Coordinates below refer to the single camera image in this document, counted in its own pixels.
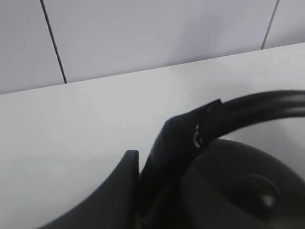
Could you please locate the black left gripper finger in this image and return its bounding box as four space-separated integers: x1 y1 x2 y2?
42 150 139 229

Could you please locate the black metal tea kettle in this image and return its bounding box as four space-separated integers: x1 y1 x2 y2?
137 90 305 229

